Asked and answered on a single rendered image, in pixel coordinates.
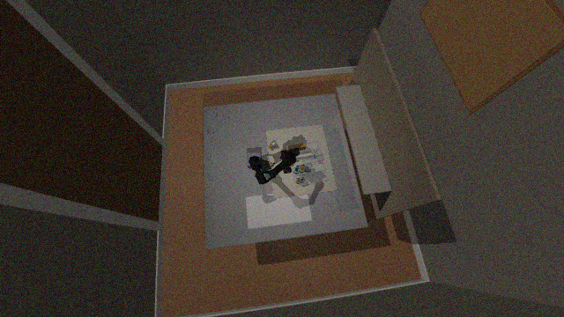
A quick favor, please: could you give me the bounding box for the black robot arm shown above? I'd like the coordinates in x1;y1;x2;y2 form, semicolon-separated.
249;148;300;185

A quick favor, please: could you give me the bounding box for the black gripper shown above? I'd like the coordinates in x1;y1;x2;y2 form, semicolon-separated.
281;150;292;173

